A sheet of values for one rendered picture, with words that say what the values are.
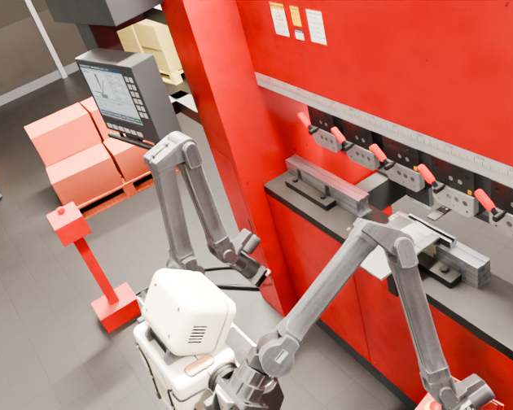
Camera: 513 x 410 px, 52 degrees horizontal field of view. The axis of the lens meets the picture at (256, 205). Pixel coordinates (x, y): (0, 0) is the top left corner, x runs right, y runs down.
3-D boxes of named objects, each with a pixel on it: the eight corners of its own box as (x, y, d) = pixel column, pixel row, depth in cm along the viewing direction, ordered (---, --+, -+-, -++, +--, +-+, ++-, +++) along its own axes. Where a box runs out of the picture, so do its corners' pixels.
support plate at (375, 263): (344, 255, 180) (343, 253, 180) (399, 217, 189) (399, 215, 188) (380, 281, 167) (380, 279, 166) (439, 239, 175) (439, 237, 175)
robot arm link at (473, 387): (422, 377, 133) (436, 394, 125) (458, 351, 134) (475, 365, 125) (446, 413, 135) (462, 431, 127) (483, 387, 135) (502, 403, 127)
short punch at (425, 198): (407, 200, 181) (405, 178, 175) (411, 198, 181) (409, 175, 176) (430, 212, 173) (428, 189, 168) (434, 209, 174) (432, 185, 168)
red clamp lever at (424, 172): (417, 166, 154) (438, 193, 152) (427, 159, 156) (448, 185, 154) (414, 168, 156) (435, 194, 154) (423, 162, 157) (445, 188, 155)
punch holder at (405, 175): (386, 177, 178) (381, 136, 169) (405, 166, 181) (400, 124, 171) (420, 194, 167) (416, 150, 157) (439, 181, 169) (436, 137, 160)
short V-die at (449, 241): (405, 224, 188) (404, 217, 187) (410, 220, 189) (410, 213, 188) (450, 249, 173) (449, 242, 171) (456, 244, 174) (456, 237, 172)
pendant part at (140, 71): (106, 128, 254) (73, 58, 233) (126, 116, 260) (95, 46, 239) (162, 146, 224) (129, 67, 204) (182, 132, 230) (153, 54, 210)
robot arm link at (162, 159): (134, 143, 138) (151, 154, 131) (180, 127, 144) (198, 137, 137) (168, 277, 161) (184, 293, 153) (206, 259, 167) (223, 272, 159)
